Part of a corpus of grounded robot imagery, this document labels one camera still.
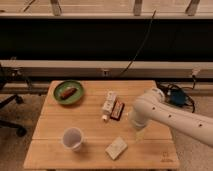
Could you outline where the green plate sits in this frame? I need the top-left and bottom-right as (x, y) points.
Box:
(53, 80), (84, 105)

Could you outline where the black office chair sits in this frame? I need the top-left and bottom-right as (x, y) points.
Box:
(0, 64), (27, 137)

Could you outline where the dark red candy bar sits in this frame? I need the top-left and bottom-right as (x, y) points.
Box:
(110, 101), (125, 121)

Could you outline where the black hanging cable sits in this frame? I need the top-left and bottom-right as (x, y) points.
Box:
(118, 9), (157, 77)

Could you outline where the wooden folding table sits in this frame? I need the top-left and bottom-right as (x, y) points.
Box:
(24, 81), (179, 170)

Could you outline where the white sponge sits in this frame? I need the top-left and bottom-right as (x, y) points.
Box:
(105, 137), (128, 160)

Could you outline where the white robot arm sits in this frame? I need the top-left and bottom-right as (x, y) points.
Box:
(129, 88), (213, 147)

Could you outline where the black cable on floor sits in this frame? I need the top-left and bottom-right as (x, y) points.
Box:
(157, 74), (197, 114)

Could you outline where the brown pastry on plate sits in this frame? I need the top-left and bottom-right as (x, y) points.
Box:
(60, 88), (76, 100)

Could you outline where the white tube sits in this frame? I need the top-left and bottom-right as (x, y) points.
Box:
(102, 91), (117, 122)

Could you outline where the blue power box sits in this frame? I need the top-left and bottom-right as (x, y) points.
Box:
(169, 90), (186, 107)

